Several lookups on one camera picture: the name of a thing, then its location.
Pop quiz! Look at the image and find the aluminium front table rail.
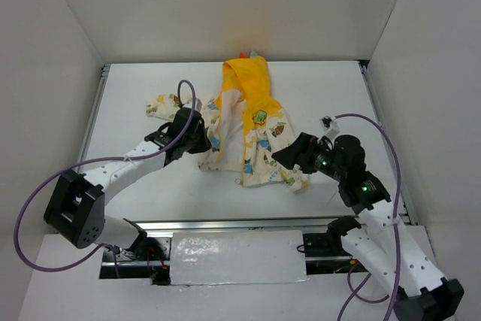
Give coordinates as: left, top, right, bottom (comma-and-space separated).
135, 217, 340, 232

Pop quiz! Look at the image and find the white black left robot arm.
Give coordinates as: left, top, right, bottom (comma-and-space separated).
44, 107, 210, 260

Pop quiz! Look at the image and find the aluminium right side rail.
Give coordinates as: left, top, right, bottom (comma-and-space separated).
357, 59, 419, 226

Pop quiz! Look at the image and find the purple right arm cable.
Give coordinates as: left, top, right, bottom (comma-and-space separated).
332, 113, 403, 321

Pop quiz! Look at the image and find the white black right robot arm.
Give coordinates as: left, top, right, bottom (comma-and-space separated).
273, 133, 464, 320

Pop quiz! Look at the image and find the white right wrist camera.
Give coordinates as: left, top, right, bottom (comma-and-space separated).
320, 116, 340, 141

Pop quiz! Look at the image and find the aluminium left side rail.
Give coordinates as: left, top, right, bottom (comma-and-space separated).
77, 64, 111, 162

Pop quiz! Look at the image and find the cream yellow dinosaur kids jacket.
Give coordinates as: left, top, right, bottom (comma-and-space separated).
145, 49, 311, 195

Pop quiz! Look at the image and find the white glossy cover plate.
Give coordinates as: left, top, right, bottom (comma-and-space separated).
170, 230, 308, 286

